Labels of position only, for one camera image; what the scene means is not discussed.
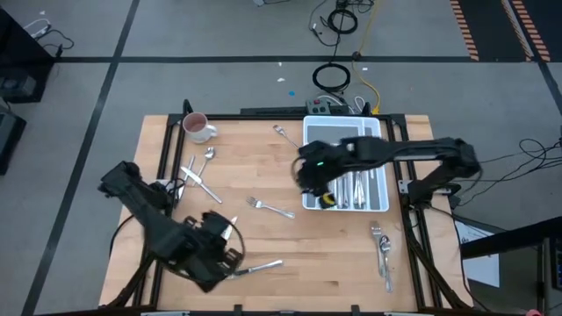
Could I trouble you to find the black coiled cable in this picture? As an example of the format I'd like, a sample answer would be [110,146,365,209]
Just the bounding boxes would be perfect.
[312,62,352,94]
[327,7,359,35]

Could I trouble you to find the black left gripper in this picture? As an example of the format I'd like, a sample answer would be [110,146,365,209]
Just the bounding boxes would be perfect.
[169,227,245,294]

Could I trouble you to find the black desk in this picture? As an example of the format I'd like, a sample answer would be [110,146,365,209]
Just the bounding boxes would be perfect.
[459,216,562,316]
[0,8,56,104]

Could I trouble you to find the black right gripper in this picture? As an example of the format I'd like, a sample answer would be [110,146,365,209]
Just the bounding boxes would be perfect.
[292,139,357,210]

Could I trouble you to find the silver fork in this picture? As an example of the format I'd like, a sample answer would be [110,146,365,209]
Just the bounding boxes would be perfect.
[245,196,297,220]
[369,220,385,278]

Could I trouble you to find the white mug with text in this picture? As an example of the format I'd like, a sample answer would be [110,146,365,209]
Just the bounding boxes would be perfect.
[182,111,219,145]

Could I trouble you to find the yellow hanging cable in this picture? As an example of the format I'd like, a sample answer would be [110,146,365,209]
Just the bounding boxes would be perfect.
[352,0,381,61]

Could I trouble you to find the black aluminium table frame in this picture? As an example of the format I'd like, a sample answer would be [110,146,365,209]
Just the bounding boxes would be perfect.
[107,98,471,316]

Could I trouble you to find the black equipment box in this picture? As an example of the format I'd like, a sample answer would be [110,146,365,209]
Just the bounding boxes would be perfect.
[0,109,27,176]

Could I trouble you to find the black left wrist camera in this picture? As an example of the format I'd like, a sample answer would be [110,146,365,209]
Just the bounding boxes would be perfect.
[200,212,230,241]

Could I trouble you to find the yellow floor cable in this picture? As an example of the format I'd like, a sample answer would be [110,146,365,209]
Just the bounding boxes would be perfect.
[350,61,381,116]

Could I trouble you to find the grey power strip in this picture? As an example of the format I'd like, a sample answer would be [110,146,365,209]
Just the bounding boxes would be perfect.
[306,98,334,115]

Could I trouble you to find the white cutlery tray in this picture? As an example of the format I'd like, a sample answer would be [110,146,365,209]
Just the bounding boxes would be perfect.
[301,115,391,213]

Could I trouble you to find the white paper sheet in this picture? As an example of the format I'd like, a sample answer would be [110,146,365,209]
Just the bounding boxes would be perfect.
[454,219,501,290]

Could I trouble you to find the black orange-edged floor mat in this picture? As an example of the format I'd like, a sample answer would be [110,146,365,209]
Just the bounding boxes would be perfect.
[511,0,562,62]
[450,0,535,62]

